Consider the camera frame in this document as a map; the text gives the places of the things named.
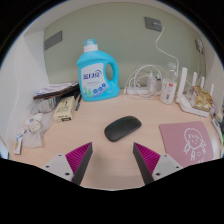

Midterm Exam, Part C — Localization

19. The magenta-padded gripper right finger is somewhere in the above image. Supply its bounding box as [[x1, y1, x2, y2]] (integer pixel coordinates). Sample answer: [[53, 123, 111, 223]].
[[132, 142, 184, 185]]

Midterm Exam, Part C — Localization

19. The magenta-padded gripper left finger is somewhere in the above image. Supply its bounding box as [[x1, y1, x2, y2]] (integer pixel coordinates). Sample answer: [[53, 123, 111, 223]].
[[41, 141, 94, 186]]

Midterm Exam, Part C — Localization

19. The black computer mouse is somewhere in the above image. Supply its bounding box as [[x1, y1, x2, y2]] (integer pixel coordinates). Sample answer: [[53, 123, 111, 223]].
[[103, 115, 143, 143]]

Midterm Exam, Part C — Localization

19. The pink mouse pad with drawing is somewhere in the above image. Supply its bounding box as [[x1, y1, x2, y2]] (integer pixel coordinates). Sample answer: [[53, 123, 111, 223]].
[[158, 120, 215, 168]]

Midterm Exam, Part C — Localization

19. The clear plastic bag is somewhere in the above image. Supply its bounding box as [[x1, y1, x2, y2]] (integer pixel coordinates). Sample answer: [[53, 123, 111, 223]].
[[23, 98, 56, 149]]

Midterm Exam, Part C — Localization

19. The small white packet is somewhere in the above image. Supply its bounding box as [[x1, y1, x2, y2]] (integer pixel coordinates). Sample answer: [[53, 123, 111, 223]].
[[13, 128, 27, 155]]

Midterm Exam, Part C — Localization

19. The beige small carton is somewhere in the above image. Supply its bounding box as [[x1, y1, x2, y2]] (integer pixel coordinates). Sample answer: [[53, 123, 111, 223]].
[[53, 95, 76, 123]]

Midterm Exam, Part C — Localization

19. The black pen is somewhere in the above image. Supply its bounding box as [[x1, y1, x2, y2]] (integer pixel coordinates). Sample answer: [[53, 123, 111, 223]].
[[75, 93, 83, 112]]

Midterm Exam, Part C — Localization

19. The white router with antennas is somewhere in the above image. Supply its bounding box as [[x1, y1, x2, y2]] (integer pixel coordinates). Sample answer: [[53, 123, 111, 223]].
[[175, 66, 216, 118]]

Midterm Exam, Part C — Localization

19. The stack of books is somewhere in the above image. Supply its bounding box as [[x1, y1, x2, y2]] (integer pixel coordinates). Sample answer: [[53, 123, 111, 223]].
[[32, 81, 80, 100]]

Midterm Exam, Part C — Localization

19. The gold snack bag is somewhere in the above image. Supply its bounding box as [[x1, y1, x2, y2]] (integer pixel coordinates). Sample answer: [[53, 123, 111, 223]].
[[185, 85, 214, 112]]

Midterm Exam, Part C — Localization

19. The white power strip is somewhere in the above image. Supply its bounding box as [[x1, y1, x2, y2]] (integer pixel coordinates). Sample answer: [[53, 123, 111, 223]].
[[123, 86, 158, 96]]

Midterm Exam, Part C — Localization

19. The white charger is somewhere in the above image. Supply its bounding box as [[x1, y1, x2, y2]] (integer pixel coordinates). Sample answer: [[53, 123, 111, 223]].
[[148, 75, 163, 94]]

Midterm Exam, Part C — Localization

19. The blue detergent bottle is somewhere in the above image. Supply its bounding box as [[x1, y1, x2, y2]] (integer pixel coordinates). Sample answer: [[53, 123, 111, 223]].
[[75, 38, 121, 102]]

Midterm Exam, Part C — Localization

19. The white cable from wall outlet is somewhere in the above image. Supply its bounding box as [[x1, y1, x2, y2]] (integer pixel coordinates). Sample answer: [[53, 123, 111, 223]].
[[154, 24, 181, 73]]

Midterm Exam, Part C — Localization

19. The grey blank wall plate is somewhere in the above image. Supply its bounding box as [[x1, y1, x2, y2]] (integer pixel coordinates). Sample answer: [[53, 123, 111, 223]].
[[44, 30, 64, 51]]

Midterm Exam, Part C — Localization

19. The white wall adapter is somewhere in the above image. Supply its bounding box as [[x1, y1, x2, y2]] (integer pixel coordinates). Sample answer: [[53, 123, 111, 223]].
[[194, 38, 205, 54]]

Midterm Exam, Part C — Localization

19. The grey wall outlet plate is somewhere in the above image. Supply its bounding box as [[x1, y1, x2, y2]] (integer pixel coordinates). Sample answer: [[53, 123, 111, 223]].
[[144, 16, 163, 33]]

